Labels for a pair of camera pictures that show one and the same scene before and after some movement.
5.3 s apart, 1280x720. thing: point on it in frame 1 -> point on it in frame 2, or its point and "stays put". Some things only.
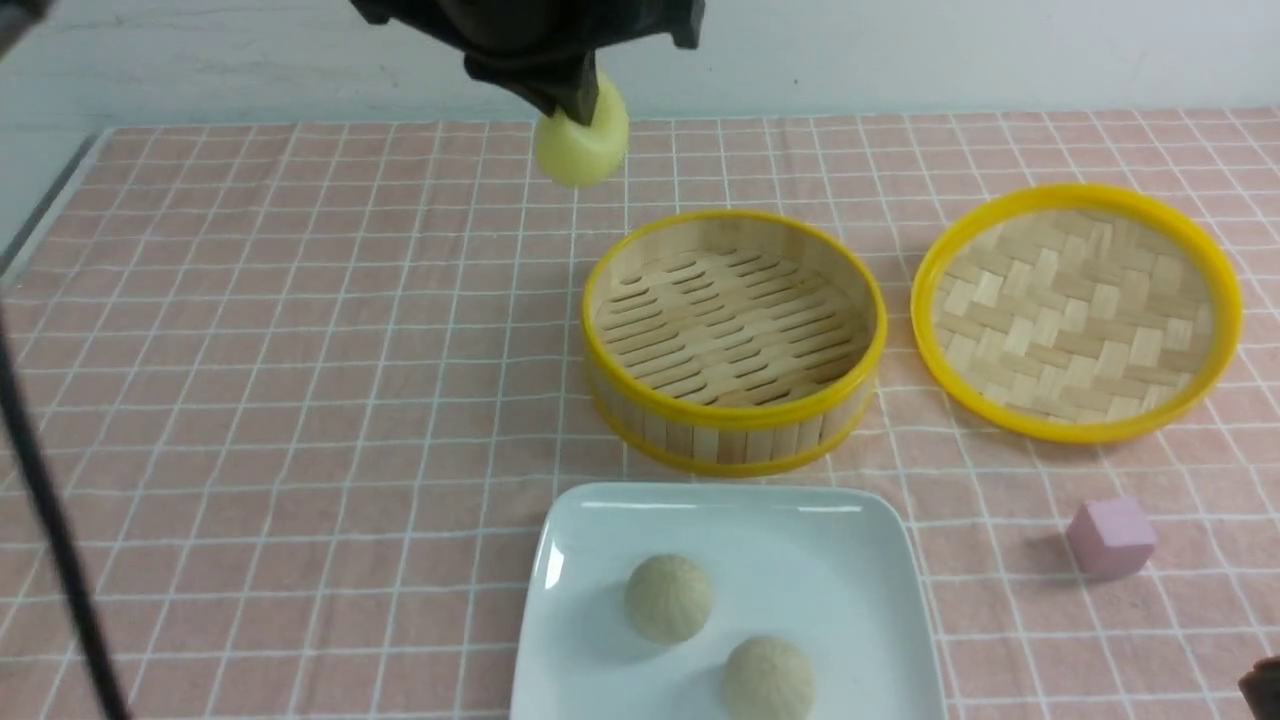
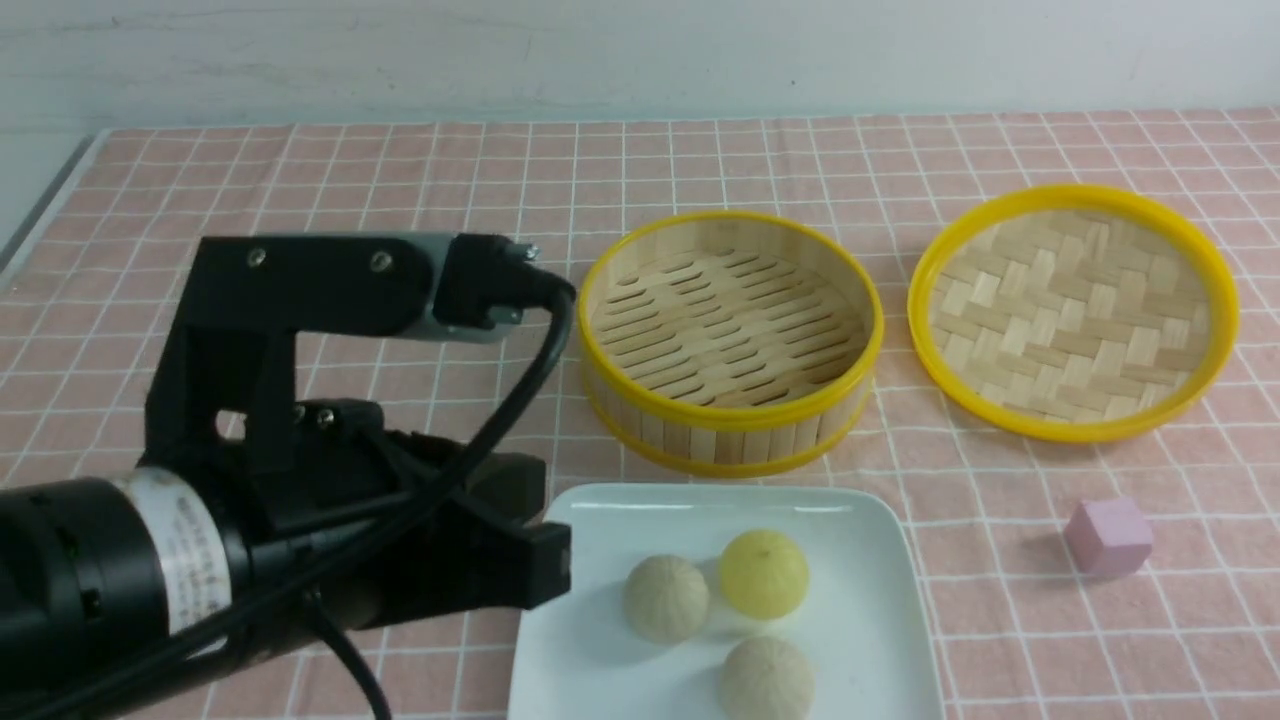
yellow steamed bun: [579, 155] -> [764, 574]
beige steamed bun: [767, 679] stays put
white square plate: [835, 570] stays put
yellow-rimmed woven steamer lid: [1076, 313] stays put
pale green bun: [669, 599] stays put
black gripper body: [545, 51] -> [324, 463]
